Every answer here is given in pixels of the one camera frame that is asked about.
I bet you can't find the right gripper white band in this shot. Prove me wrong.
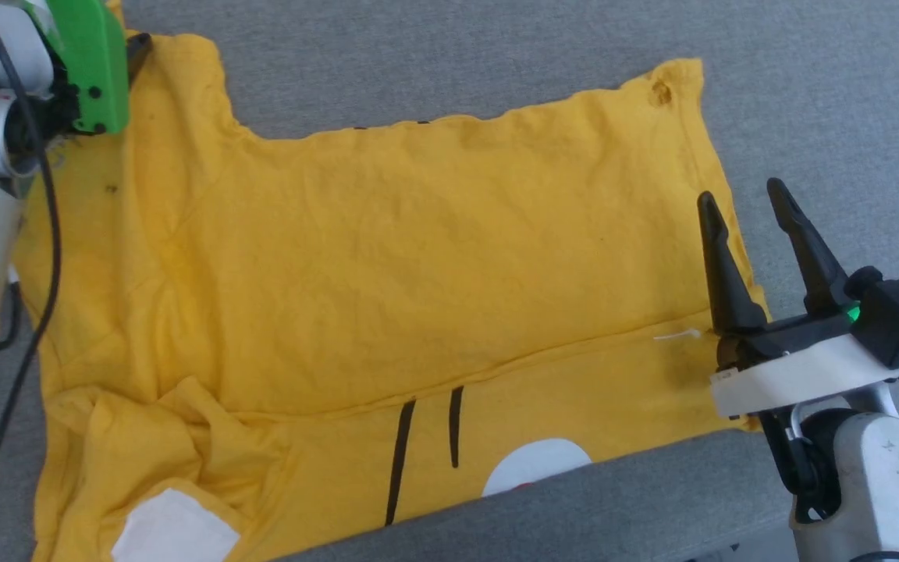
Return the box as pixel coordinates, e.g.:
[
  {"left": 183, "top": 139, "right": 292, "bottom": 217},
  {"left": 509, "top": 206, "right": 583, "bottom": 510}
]
[{"left": 696, "top": 177, "right": 899, "bottom": 420}]

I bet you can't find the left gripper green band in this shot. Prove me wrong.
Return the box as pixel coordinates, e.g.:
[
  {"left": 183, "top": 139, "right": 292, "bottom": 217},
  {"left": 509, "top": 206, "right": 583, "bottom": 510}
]
[{"left": 23, "top": 0, "right": 155, "bottom": 136}]

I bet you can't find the yellow cartoon face t-shirt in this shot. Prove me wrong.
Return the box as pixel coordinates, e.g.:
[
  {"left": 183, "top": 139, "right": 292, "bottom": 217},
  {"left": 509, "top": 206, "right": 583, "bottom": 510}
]
[{"left": 11, "top": 0, "right": 773, "bottom": 562}]

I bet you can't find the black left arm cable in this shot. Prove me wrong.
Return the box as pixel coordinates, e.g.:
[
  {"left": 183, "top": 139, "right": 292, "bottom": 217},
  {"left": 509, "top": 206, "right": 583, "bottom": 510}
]
[{"left": 0, "top": 0, "right": 62, "bottom": 539}]

